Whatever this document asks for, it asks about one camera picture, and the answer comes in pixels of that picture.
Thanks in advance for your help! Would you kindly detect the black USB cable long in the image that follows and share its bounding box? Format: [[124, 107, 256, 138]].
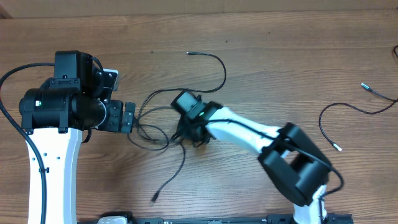
[[318, 45, 398, 152]]

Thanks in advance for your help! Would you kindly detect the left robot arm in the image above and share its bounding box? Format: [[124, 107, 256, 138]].
[[19, 50, 136, 223]]

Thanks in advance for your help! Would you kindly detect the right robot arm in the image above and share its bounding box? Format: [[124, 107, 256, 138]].
[[171, 91, 331, 223]]

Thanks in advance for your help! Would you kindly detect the black USB cable short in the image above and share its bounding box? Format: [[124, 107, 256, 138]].
[[127, 52, 228, 206]]

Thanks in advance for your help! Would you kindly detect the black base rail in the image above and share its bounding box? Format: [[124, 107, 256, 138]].
[[77, 211, 354, 224]]

